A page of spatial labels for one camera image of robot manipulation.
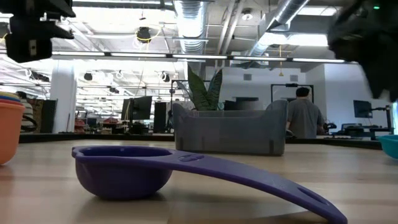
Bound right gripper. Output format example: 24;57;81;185
327;9;398;103

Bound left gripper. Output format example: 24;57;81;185
5;17;76;63

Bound light blue measuring cup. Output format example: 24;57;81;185
377;134;398;160

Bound red measuring cup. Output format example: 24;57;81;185
0;98;26;166

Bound dark blue measuring cup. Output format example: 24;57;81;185
71;145;348;224

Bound grey plastic basket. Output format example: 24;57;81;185
172;99;289;157

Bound dark monitor on arm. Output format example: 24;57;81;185
353;100;393;131

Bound blue office desk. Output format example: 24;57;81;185
329;123;394;139

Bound black panel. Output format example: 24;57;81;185
42;98;58;134

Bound person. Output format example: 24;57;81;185
285;86;326;139

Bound black computer monitor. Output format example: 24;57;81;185
121;95;153;121

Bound black computer tower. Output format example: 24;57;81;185
153;101;169;133

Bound ceiling light strip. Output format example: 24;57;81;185
51;50;346;63

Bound green snake plant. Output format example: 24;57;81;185
185;64;223;111

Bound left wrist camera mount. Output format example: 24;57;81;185
0;0;76;19

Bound black ceiling cable reel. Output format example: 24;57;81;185
136;26;153;44

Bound black metal stand frame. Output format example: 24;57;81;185
270;83;315;103

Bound black aluminium table frame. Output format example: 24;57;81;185
18;132;383;151

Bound silver slanted ceiling duct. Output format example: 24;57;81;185
248;0;312;58

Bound silver spiral ceiling duct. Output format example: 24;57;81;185
172;0;209;55

